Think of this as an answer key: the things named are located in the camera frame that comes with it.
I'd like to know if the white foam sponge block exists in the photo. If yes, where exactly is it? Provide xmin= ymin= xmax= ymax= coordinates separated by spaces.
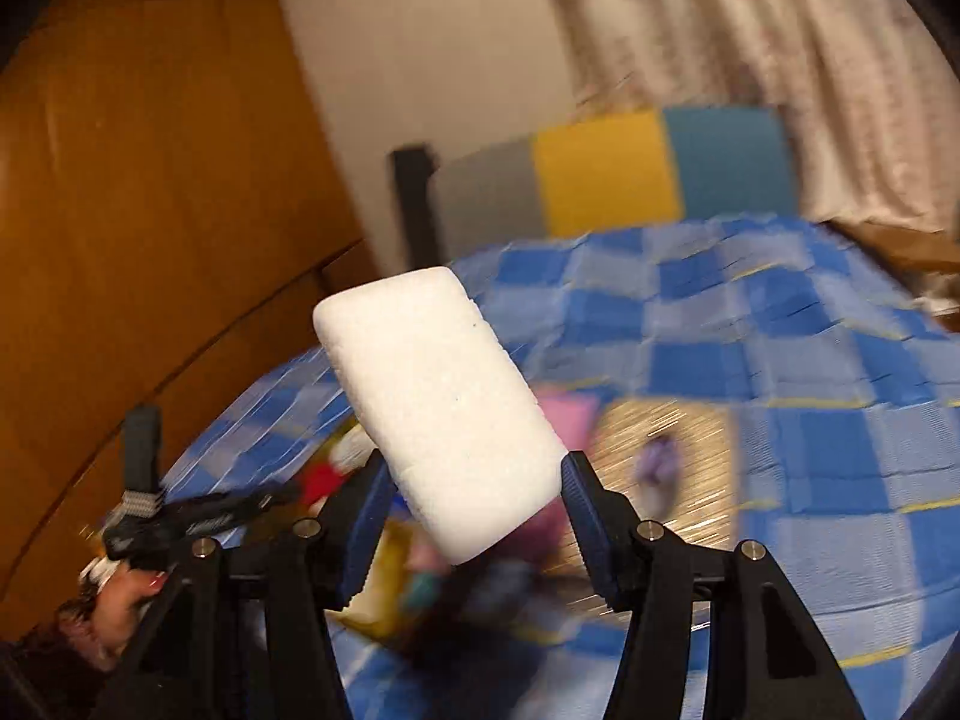
xmin=313 ymin=266 xmax=566 ymax=564

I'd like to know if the red knitted soft object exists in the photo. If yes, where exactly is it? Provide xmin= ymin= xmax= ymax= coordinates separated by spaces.
xmin=296 ymin=461 xmax=347 ymax=512

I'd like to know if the purple soft item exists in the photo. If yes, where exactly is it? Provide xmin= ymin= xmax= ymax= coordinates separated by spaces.
xmin=635 ymin=433 xmax=682 ymax=520

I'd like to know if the pink soft item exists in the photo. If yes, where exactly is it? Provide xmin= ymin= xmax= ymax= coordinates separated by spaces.
xmin=534 ymin=385 xmax=601 ymax=450

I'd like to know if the person's left hand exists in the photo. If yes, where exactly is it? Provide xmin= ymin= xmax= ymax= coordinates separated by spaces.
xmin=89 ymin=564 xmax=167 ymax=660

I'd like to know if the gold cardboard box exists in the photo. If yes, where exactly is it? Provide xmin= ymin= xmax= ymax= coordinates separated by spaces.
xmin=553 ymin=397 xmax=740 ymax=608

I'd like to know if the blue plaid bed sheet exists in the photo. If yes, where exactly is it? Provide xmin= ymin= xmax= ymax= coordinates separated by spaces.
xmin=164 ymin=216 xmax=958 ymax=718

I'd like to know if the orange wooden wardrobe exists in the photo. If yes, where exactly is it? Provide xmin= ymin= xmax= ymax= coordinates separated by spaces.
xmin=2 ymin=0 xmax=371 ymax=639

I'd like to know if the wooden side table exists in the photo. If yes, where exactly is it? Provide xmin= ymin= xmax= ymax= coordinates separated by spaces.
xmin=823 ymin=220 xmax=960 ymax=333

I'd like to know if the grey yellow blue headboard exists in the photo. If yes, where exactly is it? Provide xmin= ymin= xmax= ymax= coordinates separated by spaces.
xmin=427 ymin=106 xmax=799 ymax=260

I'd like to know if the floral beige curtain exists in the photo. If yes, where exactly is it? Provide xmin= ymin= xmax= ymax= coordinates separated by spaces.
xmin=551 ymin=0 xmax=958 ymax=232

